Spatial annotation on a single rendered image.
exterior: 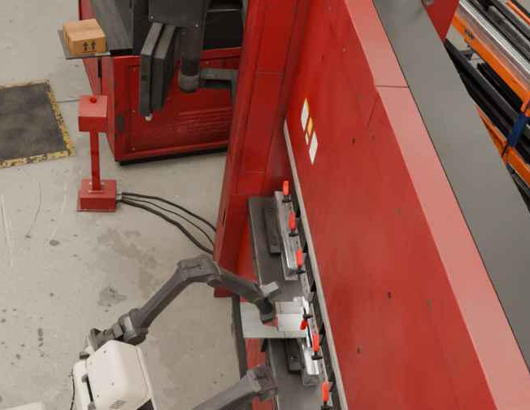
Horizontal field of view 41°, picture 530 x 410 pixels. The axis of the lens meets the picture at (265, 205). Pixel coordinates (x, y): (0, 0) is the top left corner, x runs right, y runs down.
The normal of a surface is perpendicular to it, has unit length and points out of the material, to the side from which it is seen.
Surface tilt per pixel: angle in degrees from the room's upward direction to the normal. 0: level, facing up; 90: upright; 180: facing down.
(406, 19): 0
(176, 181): 0
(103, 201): 90
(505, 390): 0
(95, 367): 48
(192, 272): 11
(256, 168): 90
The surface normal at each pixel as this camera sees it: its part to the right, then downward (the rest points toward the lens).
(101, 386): -0.59, -0.35
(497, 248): 0.14, -0.69
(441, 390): -0.98, -0.01
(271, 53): 0.11, 0.73
